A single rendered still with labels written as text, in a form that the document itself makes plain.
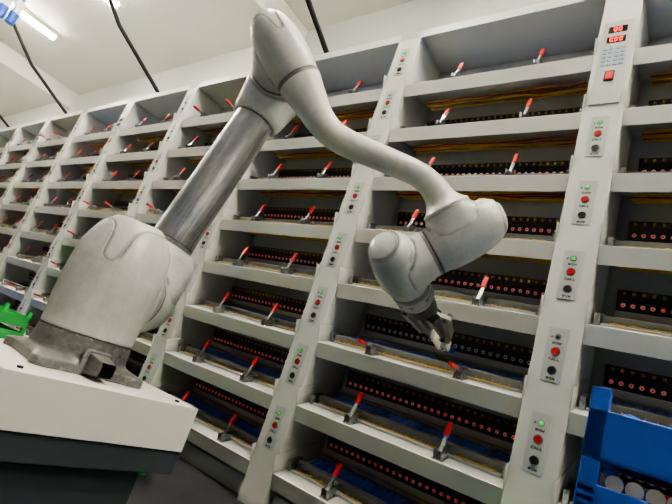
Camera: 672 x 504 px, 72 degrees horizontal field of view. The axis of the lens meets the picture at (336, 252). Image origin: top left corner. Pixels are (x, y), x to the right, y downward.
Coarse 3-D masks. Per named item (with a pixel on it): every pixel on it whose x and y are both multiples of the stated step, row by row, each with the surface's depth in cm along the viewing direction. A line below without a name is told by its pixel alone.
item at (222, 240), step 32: (288, 128) 219; (256, 160) 206; (256, 192) 208; (192, 256) 194; (192, 288) 186; (224, 288) 198; (192, 320) 187; (160, 352) 180; (160, 384) 178; (192, 384) 190
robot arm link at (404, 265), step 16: (384, 240) 92; (400, 240) 91; (416, 240) 94; (368, 256) 95; (384, 256) 90; (400, 256) 90; (416, 256) 92; (432, 256) 92; (384, 272) 92; (400, 272) 91; (416, 272) 92; (432, 272) 93; (384, 288) 97; (400, 288) 94; (416, 288) 95
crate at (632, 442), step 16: (592, 400) 54; (608, 400) 53; (592, 416) 53; (608, 416) 52; (624, 416) 52; (592, 432) 53; (608, 432) 52; (624, 432) 51; (640, 432) 50; (656, 432) 50; (592, 448) 52; (608, 448) 51; (624, 448) 51; (640, 448) 50; (656, 448) 49; (608, 464) 54; (624, 464) 50; (640, 464) 49; (656, 464) 49; (640, 480) 72; (656, 480) 52
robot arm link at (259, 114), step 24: (240, 96) 113; (264, 96) 111; (240, 120) 111; (264, 120) 112; (288, 120) 119; (216, 144) 109; (240, 144) 109; (216, 168) 106; (240, 168) 110; (192, 192) 104; (216, 192) 106; (168, 216) 103; (192, 216) 103; (168, 240) 101; (192, 240) 104; (192, 264) 105; (168, 288) 97; (168, 312) 101
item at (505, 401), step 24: (384, 336) 148; (336, 360) 135; (360, 360) 130; (384, 360) 125; (480, 360) 128; (408, 384) 120; (432, 384) 116; (456, 384) 112; (480, 384) 111; (504, 408) 105
